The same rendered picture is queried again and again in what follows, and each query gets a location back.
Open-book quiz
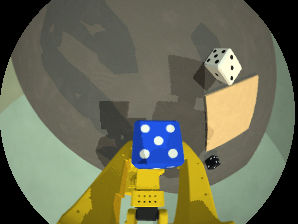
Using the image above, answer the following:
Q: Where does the black die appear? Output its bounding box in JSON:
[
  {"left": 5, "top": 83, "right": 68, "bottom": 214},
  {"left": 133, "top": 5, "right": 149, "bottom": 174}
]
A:
[{"left": 205, "top": 155, "right": 221, "bottom": 170}]

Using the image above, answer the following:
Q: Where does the blue die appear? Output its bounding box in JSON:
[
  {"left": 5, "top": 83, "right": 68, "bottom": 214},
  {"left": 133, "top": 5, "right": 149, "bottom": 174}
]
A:
[{"left": 131, "top": 120, "right": 185, "bottom": 169}]

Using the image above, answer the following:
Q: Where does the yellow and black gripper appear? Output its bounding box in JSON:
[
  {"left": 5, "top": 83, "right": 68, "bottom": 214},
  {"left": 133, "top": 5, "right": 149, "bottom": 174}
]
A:
[{"left": 56, "top": 141, "right": 235, "bottom": 224}]

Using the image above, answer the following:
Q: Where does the tan square mat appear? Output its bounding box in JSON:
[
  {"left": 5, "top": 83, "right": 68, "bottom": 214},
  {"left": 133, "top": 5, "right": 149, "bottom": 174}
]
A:
[{"left": 204, "top": 75, "right": 258, "bottom": 152}]

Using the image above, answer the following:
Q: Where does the white die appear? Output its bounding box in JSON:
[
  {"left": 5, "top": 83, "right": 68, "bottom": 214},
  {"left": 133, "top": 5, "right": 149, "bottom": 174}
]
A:
[{"left": 204, "top": 48, "right": 242, "bottom": 85}]

